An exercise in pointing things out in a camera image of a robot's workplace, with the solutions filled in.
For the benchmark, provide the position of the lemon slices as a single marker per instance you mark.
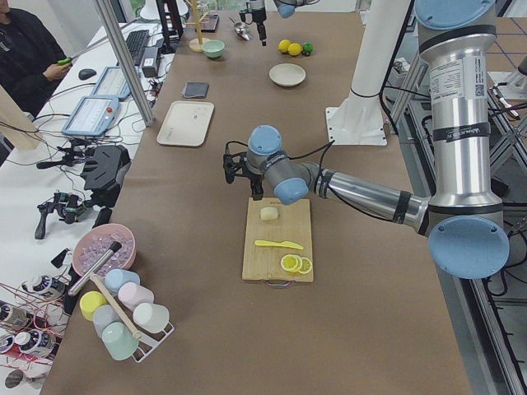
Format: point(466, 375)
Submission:
point(294, 263)

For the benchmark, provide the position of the bamboo cutting board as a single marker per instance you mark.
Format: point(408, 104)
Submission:
point(273, 231)

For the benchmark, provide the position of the pink bowl with ice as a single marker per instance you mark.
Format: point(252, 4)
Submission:
point(97, 242)

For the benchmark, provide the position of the metal muddler stick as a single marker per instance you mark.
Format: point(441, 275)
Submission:
point(106, 256)

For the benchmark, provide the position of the aluminium frame post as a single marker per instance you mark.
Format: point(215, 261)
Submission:
point(117, 42)

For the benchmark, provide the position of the yellow lemon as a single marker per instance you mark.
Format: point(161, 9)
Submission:
point(294, 49)
point(284, 45)

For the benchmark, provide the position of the mint green bowl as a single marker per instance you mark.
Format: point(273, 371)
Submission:
point(213, 48)

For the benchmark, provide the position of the metal scoop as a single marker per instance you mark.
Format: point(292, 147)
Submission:
point(241, 29)

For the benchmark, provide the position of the wooden cup stand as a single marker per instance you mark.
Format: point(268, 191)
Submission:
point(197, 15)

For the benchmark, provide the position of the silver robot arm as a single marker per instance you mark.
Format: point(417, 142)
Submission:
point(286, 8)
point(463, 218)

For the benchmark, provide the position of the round cream plate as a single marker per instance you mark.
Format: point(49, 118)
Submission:
point(287, 74)

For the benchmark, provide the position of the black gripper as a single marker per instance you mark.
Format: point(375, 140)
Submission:
point(259, 17)
point(255, 179)

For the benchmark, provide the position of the blue teach pendant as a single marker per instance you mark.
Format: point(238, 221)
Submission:
point(112, 82)
point(92, 116)

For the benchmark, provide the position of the green lime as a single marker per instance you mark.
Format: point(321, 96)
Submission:
point(307, 49)

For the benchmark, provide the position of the cream rabbit tray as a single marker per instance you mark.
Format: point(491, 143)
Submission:
point(186, 124)

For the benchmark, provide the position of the grey folded cloth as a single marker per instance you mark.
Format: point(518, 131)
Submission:
point(195, 90)

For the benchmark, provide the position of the black keyboard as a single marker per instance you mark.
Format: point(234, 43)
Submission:
point(136, 42)

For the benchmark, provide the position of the rack of pastel cups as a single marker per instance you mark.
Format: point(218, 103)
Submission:
point(123, 339)

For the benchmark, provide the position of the seated person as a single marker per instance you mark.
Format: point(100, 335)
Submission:
point(31, 57)

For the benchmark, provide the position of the yellow plastic knife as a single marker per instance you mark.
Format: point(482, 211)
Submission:
point(281, 244)

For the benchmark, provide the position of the pale yellow bun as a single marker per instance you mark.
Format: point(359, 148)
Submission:
point(269, 213)

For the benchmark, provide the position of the white camera mast base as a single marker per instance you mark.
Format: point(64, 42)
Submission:
point(358, 121)

